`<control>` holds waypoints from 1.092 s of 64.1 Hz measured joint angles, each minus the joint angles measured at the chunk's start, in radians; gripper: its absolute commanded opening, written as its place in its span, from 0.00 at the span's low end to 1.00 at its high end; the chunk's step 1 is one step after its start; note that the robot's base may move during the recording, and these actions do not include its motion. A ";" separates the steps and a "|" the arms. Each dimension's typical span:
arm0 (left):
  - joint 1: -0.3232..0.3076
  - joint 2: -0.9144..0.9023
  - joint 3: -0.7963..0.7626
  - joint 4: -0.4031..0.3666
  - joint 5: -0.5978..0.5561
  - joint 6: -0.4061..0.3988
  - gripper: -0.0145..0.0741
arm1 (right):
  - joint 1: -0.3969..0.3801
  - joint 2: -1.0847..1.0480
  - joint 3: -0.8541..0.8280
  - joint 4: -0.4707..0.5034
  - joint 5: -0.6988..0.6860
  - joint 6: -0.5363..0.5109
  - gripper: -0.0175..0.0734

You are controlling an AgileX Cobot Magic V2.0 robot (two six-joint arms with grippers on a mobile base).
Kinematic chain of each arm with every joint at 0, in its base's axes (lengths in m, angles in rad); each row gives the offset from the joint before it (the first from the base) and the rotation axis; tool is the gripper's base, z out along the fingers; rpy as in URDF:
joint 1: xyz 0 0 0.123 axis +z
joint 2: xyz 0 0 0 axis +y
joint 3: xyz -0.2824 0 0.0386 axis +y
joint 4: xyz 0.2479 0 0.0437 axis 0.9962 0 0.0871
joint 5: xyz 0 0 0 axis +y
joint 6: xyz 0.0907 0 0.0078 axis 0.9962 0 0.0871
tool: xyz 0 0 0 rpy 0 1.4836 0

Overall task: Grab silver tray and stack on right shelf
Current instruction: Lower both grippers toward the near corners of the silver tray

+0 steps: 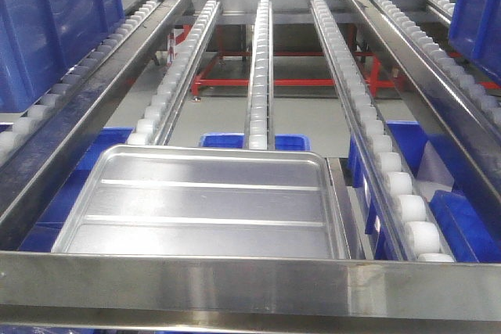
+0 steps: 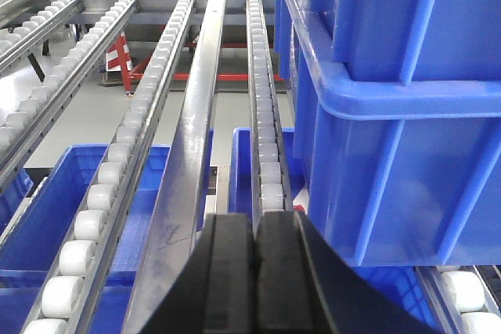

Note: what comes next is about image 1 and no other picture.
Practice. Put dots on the ribbed silver metal tray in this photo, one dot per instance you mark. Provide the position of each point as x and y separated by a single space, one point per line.
202 202

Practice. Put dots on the middle white roller track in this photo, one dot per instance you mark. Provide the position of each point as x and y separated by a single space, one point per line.
258 129

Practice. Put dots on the blue bin below centre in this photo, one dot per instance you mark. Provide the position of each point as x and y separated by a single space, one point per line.
284 142

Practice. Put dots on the blue bin below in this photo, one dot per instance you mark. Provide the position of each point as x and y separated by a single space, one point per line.
45 231
284 142
463 229

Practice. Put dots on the left white roller track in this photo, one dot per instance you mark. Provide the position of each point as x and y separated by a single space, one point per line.
159 118

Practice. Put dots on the blue bin below left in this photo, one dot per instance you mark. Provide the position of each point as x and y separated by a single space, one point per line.
45 231

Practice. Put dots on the right steel lane divider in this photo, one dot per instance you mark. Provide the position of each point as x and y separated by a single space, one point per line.
435 101

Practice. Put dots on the blue bin below right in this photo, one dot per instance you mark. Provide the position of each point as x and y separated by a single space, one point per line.
463 229

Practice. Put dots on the large blue bin left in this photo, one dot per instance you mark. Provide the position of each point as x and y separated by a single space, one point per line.
42 39

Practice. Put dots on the far left roller track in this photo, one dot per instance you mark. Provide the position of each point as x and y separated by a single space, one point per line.
31 120

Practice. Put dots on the far right roller track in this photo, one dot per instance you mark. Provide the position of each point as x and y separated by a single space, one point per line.
466 82

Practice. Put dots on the blue bin upper right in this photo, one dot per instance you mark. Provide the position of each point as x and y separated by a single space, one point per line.
475 33

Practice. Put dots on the red metal frame cart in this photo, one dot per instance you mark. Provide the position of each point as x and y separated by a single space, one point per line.
299 66

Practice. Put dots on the steel front shelf rail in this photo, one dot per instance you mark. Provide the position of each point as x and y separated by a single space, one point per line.
224 294

